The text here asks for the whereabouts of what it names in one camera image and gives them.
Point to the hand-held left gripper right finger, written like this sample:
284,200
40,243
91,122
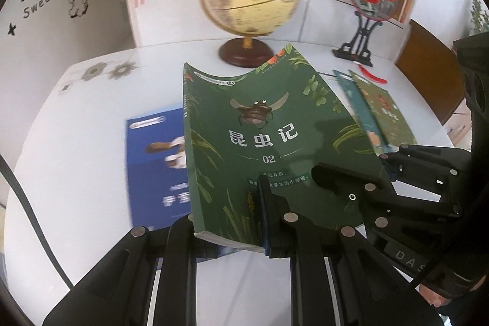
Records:
266,219

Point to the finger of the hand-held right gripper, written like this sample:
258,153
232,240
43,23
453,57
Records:
420,161
344,188

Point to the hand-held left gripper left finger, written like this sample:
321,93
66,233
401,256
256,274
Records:
177,253

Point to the teal book with orange tulip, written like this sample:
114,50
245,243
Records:
357,108

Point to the dark green beetle book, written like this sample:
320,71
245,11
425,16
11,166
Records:
267,100

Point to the cardboard box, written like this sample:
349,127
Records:
458,127

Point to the olive green plant book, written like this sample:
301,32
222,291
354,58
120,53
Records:
389,119

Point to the bright blue storybook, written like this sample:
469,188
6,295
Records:
152,177

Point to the brown wooden cabinet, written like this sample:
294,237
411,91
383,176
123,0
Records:
428,74

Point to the red tassel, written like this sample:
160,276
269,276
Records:
372,76

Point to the potted green plant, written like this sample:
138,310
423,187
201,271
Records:
479,16

